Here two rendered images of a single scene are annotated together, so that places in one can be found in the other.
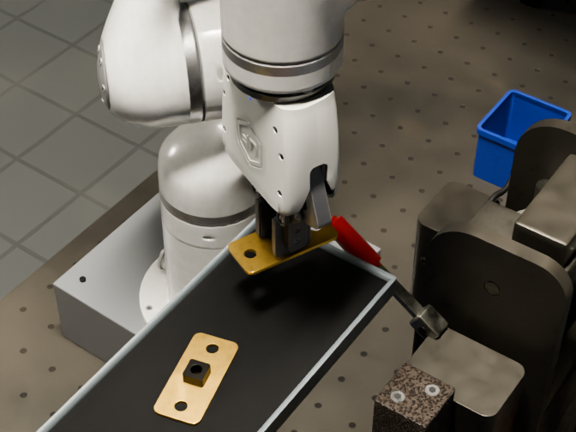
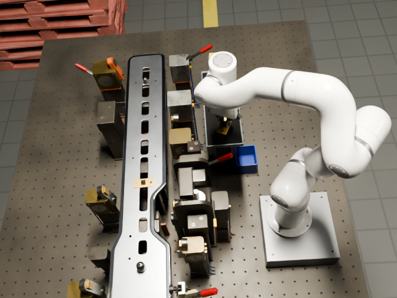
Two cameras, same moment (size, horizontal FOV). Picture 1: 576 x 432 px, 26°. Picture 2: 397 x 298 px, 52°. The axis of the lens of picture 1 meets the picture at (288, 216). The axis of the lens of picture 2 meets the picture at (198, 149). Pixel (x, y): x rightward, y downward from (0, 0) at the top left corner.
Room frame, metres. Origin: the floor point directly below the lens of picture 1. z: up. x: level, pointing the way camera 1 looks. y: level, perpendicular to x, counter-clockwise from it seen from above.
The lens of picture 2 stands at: (1.37, -0.52, 2.46)
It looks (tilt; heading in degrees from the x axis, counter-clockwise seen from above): 59 degrees down; 149
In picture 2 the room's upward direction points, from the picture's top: 8 degrees counter-clockwise
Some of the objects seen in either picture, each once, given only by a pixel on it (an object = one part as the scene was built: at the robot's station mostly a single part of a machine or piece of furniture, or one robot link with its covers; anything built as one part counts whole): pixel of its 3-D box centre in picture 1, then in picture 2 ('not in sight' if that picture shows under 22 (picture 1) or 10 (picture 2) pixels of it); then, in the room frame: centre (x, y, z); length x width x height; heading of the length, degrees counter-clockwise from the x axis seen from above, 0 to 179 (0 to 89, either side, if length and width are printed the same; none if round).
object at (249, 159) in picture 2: not in sight; (246, 159); (0.67, 0.15, 0.75); 0.11 x 0.10 x 0.09; 145
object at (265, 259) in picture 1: (283, 237); (224, 123); (0.70, 0.00, 1.22); 0.08 x 0.04 x 0.01; 121
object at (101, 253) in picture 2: not in sight; (104, 264); (0.71, -0.64, 0.84); 0.10 x 0.05 x 0.29; 55
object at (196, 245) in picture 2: not in sight; (199, 259); (0.95, -0.33, 0.88); 0.11 x 0.07 x 0.37; 55
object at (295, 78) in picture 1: (280, 44); not in sight; (0.70, 0.00, 1.41); 0.09 x 0.08 x 0.03; 31
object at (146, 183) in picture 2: not in sight; (143, 182); (0.59, -0.34, 1.01); 0.08 x 0.04 x 0.01; 56
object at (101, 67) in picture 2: not in sight; (111, 91); (-0.01, -0.16, 0.88); 0.14 x 0.09 x 0.36; 55
